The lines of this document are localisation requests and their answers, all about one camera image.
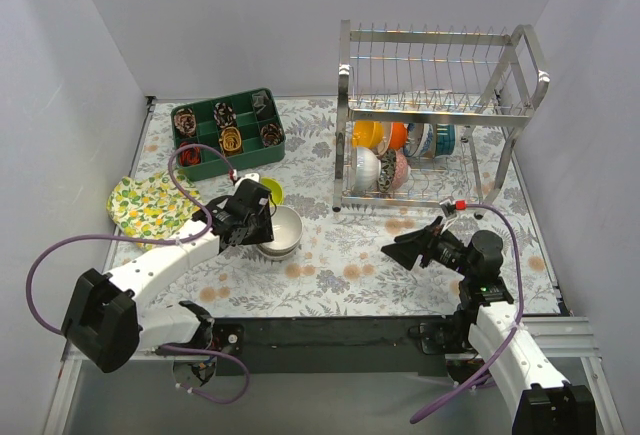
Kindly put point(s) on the floral table mat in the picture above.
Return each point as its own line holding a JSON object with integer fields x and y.
{"x": 338, "y": 269}

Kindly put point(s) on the pink brown rolled tie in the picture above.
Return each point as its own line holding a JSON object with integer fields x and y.
{"x": 185, "y": 123}

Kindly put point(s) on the blue floral white bowl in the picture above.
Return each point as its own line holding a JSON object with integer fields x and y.
{"x": 419, "y": 140}

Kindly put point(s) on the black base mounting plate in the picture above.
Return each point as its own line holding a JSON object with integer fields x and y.
{"x": 425, "y": 345}

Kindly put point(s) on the yellow orange bowl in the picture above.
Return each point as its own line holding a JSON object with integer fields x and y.
{"x": 367, "y": 134}

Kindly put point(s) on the dark grey rolled tie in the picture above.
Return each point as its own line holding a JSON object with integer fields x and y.
{"x": 262, "y": 104}

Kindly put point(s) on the lemon print cloth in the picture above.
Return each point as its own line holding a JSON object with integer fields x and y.
{"x": 149, "y": 208}

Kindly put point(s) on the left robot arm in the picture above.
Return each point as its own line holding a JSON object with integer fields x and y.
{"x": 109, "y": 317}

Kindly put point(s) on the light blue white bowl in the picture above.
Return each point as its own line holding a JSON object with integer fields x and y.
{"x": 287, "y": 231}

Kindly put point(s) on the lime green bowl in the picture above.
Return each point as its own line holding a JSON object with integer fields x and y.
{"x": 278, "y": 197}
{"x": 271, "y": 184}

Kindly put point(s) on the yellow black rolled tie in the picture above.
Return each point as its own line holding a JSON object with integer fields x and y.
{"x": 230, "y": 141}

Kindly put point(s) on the dark floral pink bowl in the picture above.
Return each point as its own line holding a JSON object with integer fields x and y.
{"x": 395, "y": 171}

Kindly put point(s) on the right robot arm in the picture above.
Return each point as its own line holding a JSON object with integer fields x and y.
{"x": 540, "y": 399}

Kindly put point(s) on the dark floral rolled tie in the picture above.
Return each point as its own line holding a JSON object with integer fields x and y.
{"x": 224, "y": 115}

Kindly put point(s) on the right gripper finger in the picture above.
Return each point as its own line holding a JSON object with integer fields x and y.
{"x": 407, "y": 252}
{"x": 421, "y": 236}

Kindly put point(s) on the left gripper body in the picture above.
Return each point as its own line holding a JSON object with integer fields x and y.
{"x": 257, "y": 217}

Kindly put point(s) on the white ribbed bowl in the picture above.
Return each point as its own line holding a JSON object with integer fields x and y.
{"x": 365, "y": 169}

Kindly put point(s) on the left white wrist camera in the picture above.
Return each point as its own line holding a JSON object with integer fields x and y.
{"x": 237, "y": 177}

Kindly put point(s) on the red black rolled tie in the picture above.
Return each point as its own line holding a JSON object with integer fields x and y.
{"x": 191, "y": 154}

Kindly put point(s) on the green compartment tray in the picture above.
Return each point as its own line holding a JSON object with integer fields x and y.
{"x": 214, "y": 162}

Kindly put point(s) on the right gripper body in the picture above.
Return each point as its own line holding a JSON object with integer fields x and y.
{"x": 426, "y": 248}

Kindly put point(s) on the steel two-tier dish rack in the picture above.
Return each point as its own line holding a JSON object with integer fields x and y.
{"x": 439, "y": 78}

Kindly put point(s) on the teal bowl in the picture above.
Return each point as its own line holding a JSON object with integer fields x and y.
{"x": 445, "y": 137}

